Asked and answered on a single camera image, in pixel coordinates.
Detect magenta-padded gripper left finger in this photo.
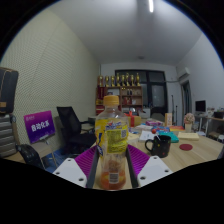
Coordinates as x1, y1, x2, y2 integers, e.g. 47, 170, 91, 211
52, 145, 101, 190

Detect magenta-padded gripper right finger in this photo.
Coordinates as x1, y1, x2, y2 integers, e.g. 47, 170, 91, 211
125, 144, 174, 189

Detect clear yellow-labelled drink bottle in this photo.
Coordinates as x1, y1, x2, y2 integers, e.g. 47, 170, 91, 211
94, 95, 130, 191

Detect black dotted mug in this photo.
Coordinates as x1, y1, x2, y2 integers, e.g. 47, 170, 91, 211
144, 134, 172, 159

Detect white booklet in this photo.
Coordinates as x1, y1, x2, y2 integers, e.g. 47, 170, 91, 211
138, 129, 158, 143

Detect teal book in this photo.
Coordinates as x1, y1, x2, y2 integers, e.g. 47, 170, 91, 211
156, 130, 180, 144

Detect flat round red coaster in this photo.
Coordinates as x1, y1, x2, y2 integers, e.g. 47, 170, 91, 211
178, 143, 194, 152

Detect black office chair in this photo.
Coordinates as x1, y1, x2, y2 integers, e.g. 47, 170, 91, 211
56, 106, 98, 156

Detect black chair back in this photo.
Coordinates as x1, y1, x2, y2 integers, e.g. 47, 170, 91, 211
15, 143, 46, 170

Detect pink flat box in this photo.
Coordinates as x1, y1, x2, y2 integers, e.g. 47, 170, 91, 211
145, 120, 164, 127

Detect orange book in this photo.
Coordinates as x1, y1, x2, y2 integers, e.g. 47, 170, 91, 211
169, 125, 185, 132

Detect pale yellow notepad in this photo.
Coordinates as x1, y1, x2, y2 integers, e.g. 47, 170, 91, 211
177, 131, 200, 141

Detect yellow gift box red ribbon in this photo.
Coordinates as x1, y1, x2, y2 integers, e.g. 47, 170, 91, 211
124, 110, 142, 128

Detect small orange carton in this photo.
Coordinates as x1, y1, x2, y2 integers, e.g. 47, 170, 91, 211
164, 112, 173, 127

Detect purple sign board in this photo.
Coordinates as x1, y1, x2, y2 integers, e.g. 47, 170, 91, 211
23, 110, 57, 145

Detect pink flowers in white pot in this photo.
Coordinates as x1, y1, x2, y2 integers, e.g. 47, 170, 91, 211
183, 112, 196, 134

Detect grey ribbed suitcase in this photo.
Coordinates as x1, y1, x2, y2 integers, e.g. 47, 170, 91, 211
0, 113, 18, 159

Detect dark glass door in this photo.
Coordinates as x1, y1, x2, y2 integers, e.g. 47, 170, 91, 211
114, 69, 169, 118

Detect wooden shelf unit with trophies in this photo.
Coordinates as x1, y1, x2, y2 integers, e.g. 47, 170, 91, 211
95, 72, 144, 117

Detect wooden side desk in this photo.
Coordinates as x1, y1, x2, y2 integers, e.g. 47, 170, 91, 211
194, 111, 224, 138

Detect computer monitor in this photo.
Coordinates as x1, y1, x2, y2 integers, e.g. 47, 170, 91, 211
195, 100, 207, 113

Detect black bag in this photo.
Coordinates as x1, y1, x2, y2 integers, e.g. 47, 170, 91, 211
0, 66, 20, 115

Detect white wall air conditioner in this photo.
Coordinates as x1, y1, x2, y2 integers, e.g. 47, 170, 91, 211
178, 67, 192, 81

